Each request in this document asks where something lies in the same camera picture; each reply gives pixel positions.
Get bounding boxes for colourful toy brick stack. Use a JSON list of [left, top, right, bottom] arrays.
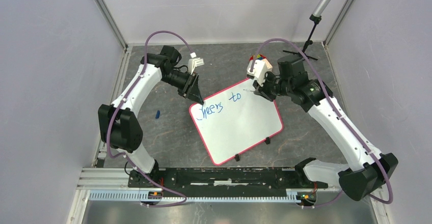
[[247, 54, 273, 70]]

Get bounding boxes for grey slotted cable duct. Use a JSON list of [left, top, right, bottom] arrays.
[[89, 190, 316, 204]]

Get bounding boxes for purple cable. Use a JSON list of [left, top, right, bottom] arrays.
[[250, 38, 394, 210], [106, 30, 188, 208]]

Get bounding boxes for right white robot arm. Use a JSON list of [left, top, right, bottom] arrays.
[[247, 55, 398, 201]]

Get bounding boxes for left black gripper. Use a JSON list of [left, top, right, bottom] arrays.
[[160, 69, 204, 105]]

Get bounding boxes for pink framed whiteboard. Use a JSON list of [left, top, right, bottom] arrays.
[[189, 78, 284, 166]]

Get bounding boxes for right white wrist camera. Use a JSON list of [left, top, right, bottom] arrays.
[[247, 58, 273, 87]]

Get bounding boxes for black tripod stand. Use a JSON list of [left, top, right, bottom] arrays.
[[282, 0, 345, 61]]

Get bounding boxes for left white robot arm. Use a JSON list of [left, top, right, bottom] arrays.
[[98, 45, 204, 187]]

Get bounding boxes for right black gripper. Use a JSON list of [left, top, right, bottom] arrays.
[[253, 69, 293, 102]]

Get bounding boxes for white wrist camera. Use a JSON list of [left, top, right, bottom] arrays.
[[247, 58, 273, 87], [187, 52, 204, 74]]

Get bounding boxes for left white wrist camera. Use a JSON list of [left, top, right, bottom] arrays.
[[187, 52, 204, 74]]

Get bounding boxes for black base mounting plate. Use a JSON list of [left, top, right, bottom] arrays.
[[127, 166, 329, 198]]

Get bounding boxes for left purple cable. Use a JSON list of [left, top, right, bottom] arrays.
[[106, 30, 188, 208]]

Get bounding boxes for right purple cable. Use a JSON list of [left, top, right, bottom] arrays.
[[250, 38, 394, 210]]

